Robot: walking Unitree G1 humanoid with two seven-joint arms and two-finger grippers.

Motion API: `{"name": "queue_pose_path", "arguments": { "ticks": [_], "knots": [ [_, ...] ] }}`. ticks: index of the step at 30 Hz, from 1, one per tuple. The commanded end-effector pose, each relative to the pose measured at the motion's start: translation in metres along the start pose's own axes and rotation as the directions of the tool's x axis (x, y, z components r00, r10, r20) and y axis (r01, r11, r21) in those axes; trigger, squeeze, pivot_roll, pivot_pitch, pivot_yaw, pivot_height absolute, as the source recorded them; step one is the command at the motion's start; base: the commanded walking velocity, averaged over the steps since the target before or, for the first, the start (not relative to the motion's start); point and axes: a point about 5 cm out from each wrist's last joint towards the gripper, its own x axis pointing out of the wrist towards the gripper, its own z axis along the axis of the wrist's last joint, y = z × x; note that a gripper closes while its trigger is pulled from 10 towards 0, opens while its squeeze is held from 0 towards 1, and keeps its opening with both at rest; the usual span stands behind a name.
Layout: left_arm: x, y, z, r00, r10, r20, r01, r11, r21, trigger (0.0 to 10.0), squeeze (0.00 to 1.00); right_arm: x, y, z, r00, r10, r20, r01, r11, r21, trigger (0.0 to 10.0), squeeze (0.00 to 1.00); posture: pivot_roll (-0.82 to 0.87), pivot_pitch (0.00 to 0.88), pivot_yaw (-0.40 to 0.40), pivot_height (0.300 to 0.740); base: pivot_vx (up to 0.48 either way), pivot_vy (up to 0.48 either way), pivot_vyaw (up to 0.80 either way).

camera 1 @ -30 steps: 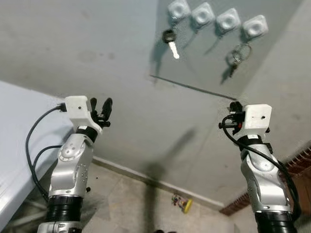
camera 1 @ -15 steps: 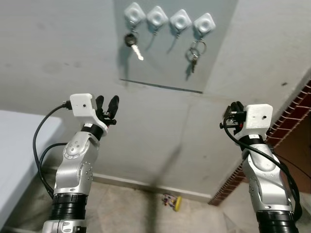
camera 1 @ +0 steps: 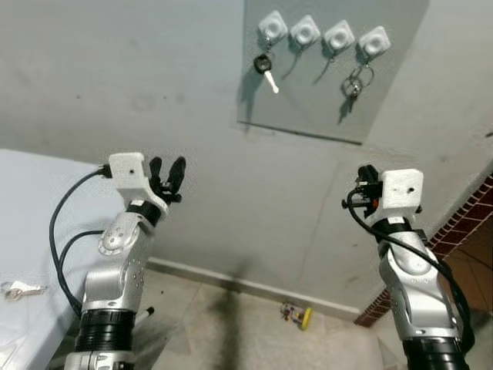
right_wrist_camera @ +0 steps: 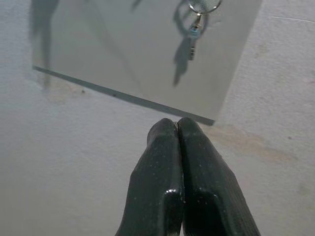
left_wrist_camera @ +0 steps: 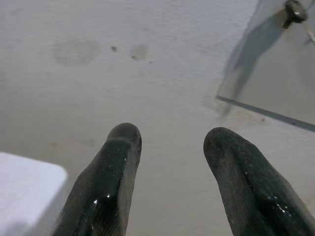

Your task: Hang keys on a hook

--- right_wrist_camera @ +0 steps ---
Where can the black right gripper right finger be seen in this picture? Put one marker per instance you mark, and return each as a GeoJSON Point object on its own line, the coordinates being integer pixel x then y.
{"type": "Point", "coordinates": [209, 182]}

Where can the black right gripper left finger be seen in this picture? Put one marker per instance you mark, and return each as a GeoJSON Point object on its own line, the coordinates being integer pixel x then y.
{"type": "Point", "coordinates": [157, 177]}

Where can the silver key bunch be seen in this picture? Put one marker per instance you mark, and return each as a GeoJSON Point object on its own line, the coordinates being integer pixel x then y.
{"type": "Point", "coordinates": [194, 34]}

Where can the grey metal hook plate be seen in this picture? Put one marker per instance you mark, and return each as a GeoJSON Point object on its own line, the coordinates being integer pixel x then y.
{"type": "Point", "coordinates": [123, 49]}

